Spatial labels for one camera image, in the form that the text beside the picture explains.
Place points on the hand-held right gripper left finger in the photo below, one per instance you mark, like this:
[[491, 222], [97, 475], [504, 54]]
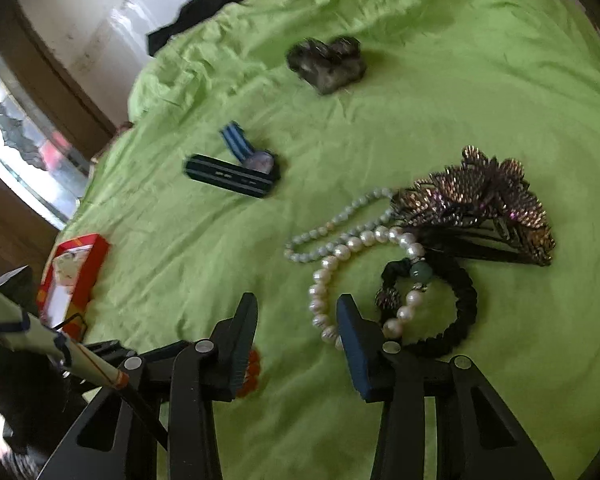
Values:
[[241, 360]]

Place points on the green bed sheet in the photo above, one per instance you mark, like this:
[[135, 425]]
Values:
[[430, 110]]

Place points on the dark patterned scrunchie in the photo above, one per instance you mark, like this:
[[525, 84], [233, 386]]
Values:
[[480, 200]]

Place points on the cream rod with orange band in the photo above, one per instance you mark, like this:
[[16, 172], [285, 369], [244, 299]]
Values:
[[55, 342]]

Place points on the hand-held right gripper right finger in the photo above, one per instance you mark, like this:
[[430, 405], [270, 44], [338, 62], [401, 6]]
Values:
[[356, 355]]

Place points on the wooden door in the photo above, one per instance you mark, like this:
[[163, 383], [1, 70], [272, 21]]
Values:
[[55, 75]]

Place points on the dark green scrunchie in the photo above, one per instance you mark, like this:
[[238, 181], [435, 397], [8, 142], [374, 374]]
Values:
[[327, 67]]

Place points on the patterned glass door panel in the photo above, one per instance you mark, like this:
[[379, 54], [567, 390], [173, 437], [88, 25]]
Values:
[[25, 160]]

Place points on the black garment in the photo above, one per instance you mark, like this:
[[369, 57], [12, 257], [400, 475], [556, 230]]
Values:
[[200, 15]]

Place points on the red cardboard box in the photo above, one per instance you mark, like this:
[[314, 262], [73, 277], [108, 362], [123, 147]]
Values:
[[92, 270]]

